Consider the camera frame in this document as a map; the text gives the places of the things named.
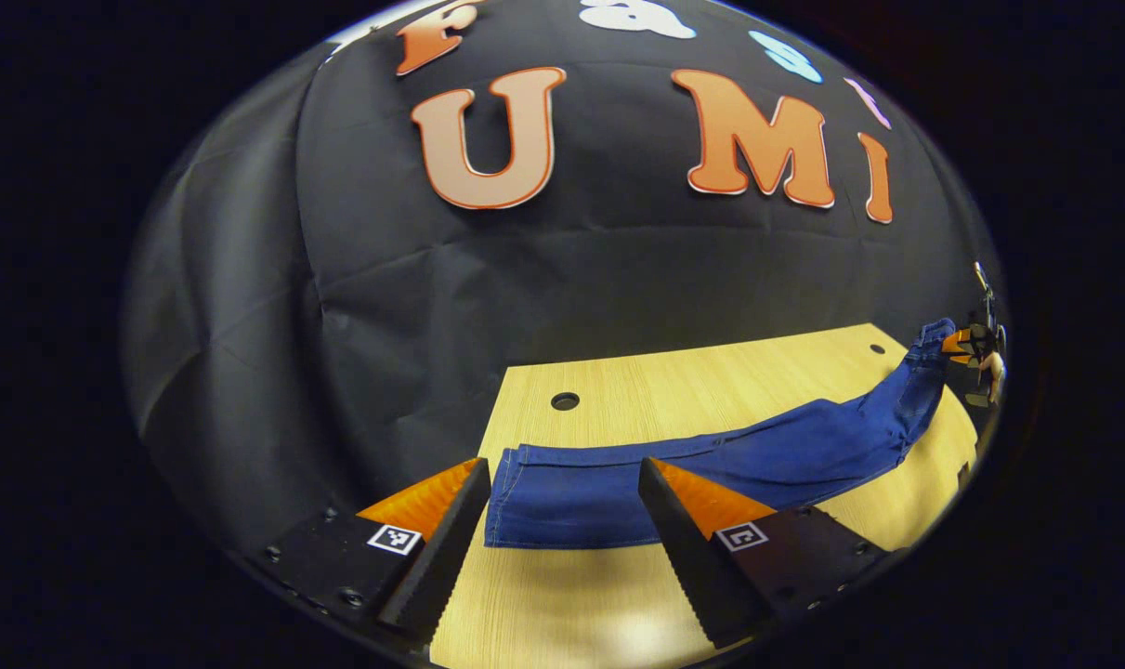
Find black backdrop cloth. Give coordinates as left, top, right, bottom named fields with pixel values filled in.
left=121, top=0, right=1006, bottom=558

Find blue denim jeans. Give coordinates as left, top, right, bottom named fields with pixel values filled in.
left=483, top=318, right=959, bottom=550

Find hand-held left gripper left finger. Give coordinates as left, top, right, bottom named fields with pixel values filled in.
left=246, top=456, right=493, bottom=649

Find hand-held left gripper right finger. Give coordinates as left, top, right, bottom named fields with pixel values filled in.
left=637, top=455, right=895, bottom=650

